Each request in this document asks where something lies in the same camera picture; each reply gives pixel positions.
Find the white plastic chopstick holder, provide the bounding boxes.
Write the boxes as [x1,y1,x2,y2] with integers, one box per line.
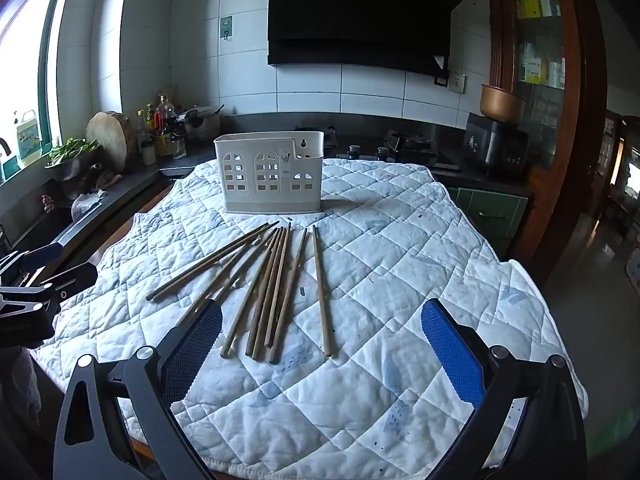
[214,131,326,215]

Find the wooden glass-door cabinet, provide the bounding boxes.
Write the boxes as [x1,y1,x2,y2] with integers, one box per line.
[484,0,608,281]

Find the green leafy vegetables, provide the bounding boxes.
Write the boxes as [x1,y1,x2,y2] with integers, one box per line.
[46,137,101,167]

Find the grey dishcloth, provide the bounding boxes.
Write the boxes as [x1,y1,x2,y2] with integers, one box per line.
[71,190,108,223]

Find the metal bowl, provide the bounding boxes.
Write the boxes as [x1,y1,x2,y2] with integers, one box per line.
[45,152,101,183]

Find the green cabinet drawer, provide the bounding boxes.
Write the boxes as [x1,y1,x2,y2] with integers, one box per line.
[445,186,530,256]

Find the clear detergent bottle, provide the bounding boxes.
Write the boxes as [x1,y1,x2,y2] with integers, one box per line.
[14,109,41,163]

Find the window with green frame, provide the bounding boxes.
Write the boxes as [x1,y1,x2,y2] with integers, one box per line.
[0,0,76,181]

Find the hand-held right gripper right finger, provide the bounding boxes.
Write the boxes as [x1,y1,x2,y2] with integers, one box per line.
[420,298,588,480]

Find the bundle of wooden chopsticks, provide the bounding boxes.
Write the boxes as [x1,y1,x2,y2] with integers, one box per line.
[146,220,333,365]

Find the round wooden chopping block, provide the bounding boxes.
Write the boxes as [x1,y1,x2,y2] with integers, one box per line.
[86,111,138,173]

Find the black rice cooker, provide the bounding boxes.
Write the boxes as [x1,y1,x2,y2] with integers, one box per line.
[462,112,531,177]

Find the copper inner pot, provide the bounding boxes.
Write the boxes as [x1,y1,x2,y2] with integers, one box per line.
[480,84,528,126]

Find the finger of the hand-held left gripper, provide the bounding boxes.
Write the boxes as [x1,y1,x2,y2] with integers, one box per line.
[0,263,99,317]
[0,243,64,281]

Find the dark kitchen counter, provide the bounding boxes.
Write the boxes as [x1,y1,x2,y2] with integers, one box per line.
[0,112,533,281]

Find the white quilted cloth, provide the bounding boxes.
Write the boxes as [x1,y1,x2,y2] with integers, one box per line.
[30,158,588,476]

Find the cluster of condiment bottles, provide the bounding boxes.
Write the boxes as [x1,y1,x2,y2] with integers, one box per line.
[135,92,190,166]

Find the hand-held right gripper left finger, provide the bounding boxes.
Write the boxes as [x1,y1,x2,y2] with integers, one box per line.
[52,299,224,480]

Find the black range hood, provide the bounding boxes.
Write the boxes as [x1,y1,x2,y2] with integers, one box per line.
[254,0,474,77]

